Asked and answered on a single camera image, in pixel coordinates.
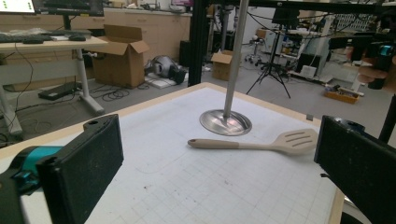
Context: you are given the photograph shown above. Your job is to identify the beige slotted spatula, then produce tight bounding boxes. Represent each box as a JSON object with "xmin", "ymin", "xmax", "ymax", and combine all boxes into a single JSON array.
[{"xmin": 187, "ymin": 128, "xmax": 319, "ymax": 157}]

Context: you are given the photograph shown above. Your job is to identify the wooden tray of small parts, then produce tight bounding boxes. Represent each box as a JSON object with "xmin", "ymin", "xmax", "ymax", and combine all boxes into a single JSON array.
[{"xmin": 322, "ymin": 84, "xmax": 365, "ymax": 105}]

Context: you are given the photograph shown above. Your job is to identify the black keyboard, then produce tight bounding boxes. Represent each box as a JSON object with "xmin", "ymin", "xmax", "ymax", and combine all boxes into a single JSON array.
[{"xmin": 0, "ymin": 33, "xmax": 54, "ymax": 45}]

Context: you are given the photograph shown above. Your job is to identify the black metal frame post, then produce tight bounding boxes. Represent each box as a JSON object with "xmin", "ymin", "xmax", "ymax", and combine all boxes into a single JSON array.
[{"xmin": 187, "ymin": 0, "xmax": 210, "ymax": 88}]

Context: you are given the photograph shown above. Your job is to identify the white desk with metal legs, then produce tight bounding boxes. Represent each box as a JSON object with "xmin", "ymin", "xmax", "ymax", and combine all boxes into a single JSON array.
[{"xmin": 0, "ymin": 35, "xmax": 108, "ymax": 135}]

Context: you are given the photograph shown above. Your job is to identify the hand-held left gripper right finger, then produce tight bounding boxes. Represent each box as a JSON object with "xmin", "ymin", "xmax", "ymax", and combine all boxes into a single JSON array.
[{"xmin": 313, "ymin": 115, "xmax": 396, "ymax": 224}]

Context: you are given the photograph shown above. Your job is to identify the metal stand with round base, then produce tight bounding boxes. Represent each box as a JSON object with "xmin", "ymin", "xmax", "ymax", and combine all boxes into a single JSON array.
[{"xmin": 199, "ymin": 0, "xmax": 253, "ymax": 137}]

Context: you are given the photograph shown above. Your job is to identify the large open cardboard box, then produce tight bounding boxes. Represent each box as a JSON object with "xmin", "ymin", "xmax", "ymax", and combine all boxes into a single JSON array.
[{"xmin": 83, "ymin": 23, "xmax": 150, "ymax": 90}]

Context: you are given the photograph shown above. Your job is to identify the white grid mat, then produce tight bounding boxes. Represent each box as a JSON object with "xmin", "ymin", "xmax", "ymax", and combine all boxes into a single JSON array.
[{"xmin": 0, "ymin": 87, "xmax": 339, "ymax": 224}]

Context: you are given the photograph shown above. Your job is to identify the small open cardboard box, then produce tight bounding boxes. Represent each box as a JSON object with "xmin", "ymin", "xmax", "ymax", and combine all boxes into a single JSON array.
[{"xmin": 210, "ymin": 49, "xmax": 235, "ymax": 82}]

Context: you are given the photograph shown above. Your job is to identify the computer monitor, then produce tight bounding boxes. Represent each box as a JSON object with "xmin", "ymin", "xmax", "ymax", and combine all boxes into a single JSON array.
[{"xmin": 0, "ymin": 0, "xmax": 106, "ymax": 18}]

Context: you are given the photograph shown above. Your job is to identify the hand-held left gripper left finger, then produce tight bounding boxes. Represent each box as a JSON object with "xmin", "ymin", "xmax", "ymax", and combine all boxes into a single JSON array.
[{"xmin": 10, "ymin": 113, "xmax": 125, "ymax": 224}]

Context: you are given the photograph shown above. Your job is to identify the black floor cables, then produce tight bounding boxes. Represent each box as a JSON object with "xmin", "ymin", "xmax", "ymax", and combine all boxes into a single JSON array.
[{"xmin": 90, "ymin": 81, "xmax": 151, "ymax": 103}]

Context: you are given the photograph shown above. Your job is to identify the black tripod stand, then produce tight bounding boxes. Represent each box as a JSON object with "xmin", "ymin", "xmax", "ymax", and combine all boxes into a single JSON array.
[{"xmin": 246, "ymin": 8, "xmax": 304, "ymax": 100}]

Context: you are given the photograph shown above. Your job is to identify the black flat box on floor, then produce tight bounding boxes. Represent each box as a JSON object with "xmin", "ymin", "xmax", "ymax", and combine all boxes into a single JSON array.
[{"xmin": 37, "ymin": 81, "xmax": 82, "ymax": 102}]

